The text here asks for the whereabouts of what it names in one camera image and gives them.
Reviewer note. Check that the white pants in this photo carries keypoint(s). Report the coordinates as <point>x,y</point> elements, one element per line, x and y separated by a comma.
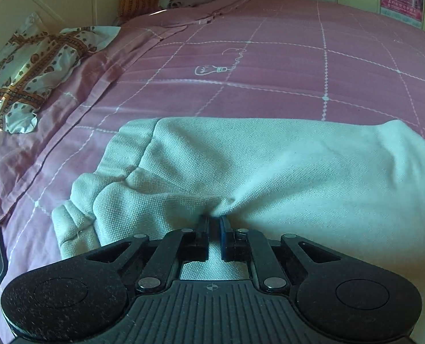
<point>269,172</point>

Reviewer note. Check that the cream bed headboard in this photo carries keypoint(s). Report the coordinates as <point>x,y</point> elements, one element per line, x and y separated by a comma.
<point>54,0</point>

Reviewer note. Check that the white brown patterned pillow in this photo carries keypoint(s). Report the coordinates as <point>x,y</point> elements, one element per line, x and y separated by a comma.
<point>29,68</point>

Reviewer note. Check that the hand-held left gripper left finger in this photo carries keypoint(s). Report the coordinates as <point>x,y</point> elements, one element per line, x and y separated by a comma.
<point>202,236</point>

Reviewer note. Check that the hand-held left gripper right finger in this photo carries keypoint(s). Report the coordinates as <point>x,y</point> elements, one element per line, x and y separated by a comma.
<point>226,240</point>

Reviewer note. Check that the pink checked bed cover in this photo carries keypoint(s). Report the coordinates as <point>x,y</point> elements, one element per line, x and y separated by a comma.
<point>269,61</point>

